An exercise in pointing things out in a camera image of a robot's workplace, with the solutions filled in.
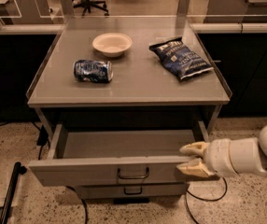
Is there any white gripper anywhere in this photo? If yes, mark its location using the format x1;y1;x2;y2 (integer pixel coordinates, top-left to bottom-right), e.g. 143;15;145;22
176;138;237;177

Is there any grey top drawer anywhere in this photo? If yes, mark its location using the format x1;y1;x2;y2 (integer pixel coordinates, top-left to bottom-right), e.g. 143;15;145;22
27;120;221;188

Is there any grey drawer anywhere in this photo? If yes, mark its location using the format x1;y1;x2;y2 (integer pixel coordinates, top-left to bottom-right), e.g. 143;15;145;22
27;120;221;188
75;183;187;200

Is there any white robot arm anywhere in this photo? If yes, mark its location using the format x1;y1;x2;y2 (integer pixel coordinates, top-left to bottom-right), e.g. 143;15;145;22
176;126;267;178

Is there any grey bottom drawer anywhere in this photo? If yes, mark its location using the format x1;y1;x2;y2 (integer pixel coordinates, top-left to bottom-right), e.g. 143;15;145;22
75;183;187;200

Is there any grey drawer cabinet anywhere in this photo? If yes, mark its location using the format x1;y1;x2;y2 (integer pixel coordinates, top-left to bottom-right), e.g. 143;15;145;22
25;15;233;204

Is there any blue chip bag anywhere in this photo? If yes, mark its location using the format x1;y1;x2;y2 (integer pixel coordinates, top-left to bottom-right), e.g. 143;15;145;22
149;37;213;80

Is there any blue crushed soda can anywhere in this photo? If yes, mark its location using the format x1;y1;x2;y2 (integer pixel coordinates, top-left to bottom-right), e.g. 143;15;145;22
73;60;113;83

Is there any black pole on floor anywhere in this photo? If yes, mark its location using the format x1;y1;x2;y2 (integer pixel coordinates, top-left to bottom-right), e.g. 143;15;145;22
0;161;27;224

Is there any clear acrylic barrier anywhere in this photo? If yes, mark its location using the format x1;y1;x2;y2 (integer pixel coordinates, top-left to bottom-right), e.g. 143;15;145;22
0;0;267;26

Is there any grey background desk left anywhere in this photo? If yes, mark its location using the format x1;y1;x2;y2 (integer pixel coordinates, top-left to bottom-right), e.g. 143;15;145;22
0;0;53;24

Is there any black cable right floor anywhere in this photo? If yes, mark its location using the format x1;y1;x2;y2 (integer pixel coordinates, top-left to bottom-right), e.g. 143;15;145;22
184;176;229;224

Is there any black cable floor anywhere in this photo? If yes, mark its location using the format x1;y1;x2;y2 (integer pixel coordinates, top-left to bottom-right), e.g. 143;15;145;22
184;176;229;224
30;121;89;224

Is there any black cable left floor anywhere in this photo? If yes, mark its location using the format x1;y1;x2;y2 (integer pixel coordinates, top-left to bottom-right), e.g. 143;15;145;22
30;121;89;224

